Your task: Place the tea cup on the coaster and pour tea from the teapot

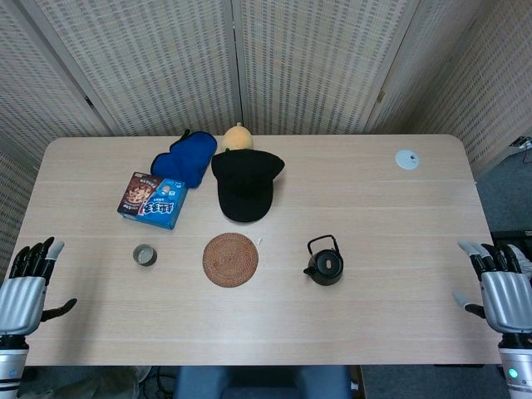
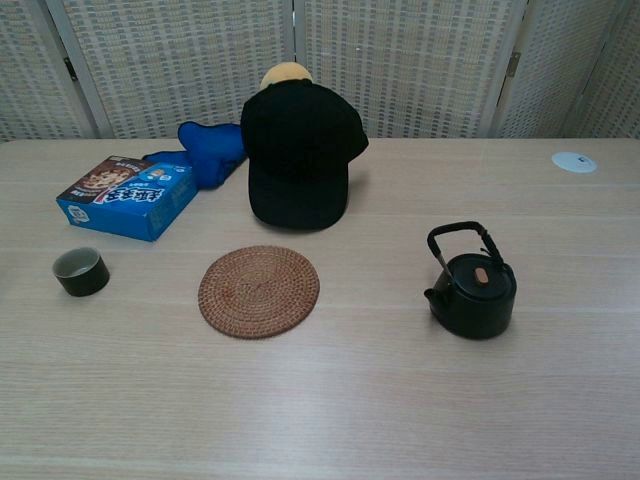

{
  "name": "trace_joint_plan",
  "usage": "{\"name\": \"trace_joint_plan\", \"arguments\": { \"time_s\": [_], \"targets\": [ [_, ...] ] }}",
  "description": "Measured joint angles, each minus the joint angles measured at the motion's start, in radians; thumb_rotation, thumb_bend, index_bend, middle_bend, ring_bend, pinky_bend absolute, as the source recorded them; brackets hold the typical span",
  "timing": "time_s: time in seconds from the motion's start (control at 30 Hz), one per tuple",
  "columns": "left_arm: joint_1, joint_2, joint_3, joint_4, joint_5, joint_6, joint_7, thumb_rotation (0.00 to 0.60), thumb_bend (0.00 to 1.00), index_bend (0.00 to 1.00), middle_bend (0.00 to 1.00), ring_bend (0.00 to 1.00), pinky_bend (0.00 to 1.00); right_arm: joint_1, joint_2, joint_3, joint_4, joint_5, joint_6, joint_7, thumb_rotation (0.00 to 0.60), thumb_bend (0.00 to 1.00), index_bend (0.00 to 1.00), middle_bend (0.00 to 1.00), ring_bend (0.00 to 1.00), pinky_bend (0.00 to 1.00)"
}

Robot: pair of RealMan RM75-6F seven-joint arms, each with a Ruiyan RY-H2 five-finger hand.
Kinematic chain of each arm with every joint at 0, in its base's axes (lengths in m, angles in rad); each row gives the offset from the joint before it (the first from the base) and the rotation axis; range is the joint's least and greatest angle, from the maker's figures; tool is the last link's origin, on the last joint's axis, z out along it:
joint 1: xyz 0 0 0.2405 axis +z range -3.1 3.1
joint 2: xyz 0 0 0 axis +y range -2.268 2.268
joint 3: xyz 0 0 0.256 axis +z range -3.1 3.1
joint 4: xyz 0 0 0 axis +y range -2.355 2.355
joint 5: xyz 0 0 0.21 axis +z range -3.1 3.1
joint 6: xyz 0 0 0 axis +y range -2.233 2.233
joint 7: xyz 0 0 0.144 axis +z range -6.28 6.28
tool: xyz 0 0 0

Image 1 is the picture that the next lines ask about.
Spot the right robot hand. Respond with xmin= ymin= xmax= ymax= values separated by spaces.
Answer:
xmin=451 ymin=239 xmax=532 ymax=333

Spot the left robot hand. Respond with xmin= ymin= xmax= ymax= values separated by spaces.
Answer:
xmin=0 ymin=236 xmax=78 ymax=336

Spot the small dark ceramic cup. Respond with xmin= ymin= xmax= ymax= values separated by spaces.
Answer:
xmin=132 ymin=244 xmax=160 ymax=268

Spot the black teapot with handle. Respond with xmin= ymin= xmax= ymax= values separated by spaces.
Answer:
xmin=303 ymin=234 xmax=346 ymax=287

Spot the brown round woven coaster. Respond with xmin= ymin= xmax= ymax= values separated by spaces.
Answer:
xmin=202 ymin=232 xmax=259 ymax=288

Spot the black equipment bar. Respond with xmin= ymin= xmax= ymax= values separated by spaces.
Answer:
xmin=490 ymin=229 xmax=532 ymax=250

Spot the olive fabric bag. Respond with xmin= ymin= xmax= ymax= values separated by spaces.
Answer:
xmin=18 ymin=365 xmax=140 ymax=399

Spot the blue cookie box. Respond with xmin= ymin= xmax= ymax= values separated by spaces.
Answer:
xmin=116 ymin=170 xmax=187 ymax=231

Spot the blue oven mitt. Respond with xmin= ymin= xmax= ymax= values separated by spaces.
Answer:
xmin=150 ymin=129 xmax=219 ymax=190

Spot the blue padded seat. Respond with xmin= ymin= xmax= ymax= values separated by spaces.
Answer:
xmin=173 ymin=365 xmax=352 ymax=399

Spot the black baseball cap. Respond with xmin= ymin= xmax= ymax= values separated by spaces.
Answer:
xmin=210 ymin=150 xmax=286 ymax=224

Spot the woven folding screen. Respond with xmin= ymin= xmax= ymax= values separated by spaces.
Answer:
xmin=0 ymin=0 xmax=532 ymax=288

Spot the white round cable grommet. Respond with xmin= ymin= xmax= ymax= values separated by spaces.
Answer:
xmin=394 ymin=149 xmax=421 ymax=170

